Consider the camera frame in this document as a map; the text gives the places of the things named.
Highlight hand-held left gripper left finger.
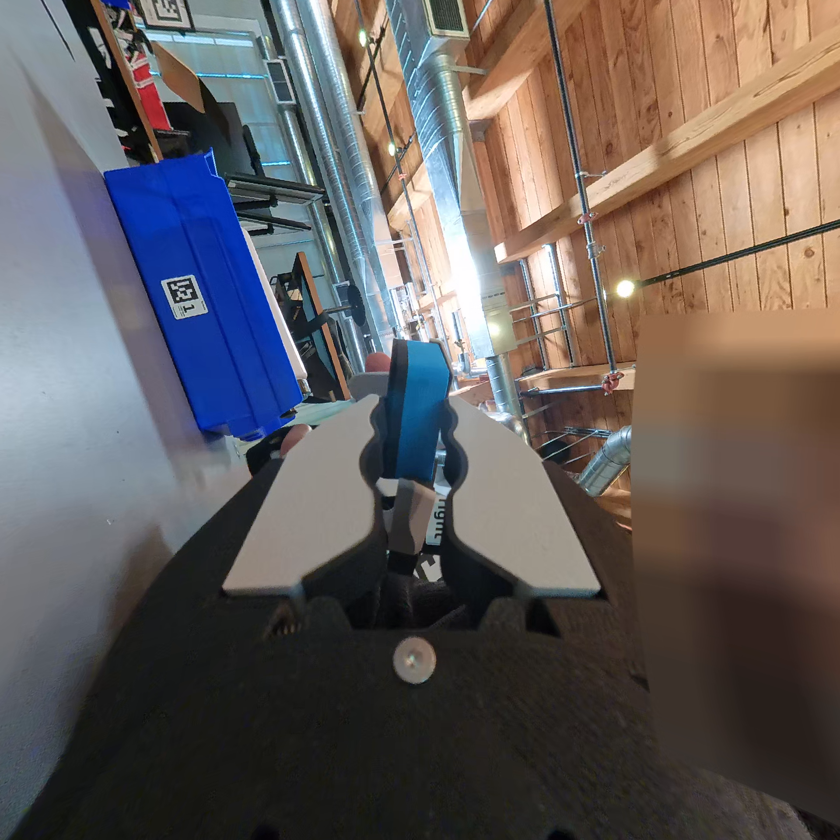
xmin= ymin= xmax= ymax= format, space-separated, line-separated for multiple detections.
xmin=222 ymin=392 xmax=389 ymax=608

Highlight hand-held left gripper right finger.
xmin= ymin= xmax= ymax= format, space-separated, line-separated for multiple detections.
xmin=441 ymin=395 xmax=602 ymax=608

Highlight blue black foam block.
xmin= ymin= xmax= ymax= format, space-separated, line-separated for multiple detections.
xmin=384 ymin=340 xmax=452 ymax=483

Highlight blue plastic bin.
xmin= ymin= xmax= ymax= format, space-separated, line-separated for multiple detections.
xmin=104 ymin=150 xmax=304 ymax=442

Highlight person's right hand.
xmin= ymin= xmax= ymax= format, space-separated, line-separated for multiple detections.
xmin=281 ymin=352 xmax=395 ymax=458

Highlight wooden edged table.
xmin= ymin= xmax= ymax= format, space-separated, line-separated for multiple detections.
xmin=292 ymin=251 xmax=352 ymax=401

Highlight framed marker poster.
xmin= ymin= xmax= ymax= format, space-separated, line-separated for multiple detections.
xmin=138 ymin=0 xmax=194 ymax=32

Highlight silver flexible duct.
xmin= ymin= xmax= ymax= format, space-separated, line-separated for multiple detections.
xmin=577 ymin=425 xmax=634 ymax=497

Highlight silver ventilation duct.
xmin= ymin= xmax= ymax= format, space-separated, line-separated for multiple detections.
xmin=387 ymin=0 xmax=526 ymax=434

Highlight silver spiral duct pipes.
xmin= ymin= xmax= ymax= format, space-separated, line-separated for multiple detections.
xmin=269 ymin=0 xmax=408 ymax=342

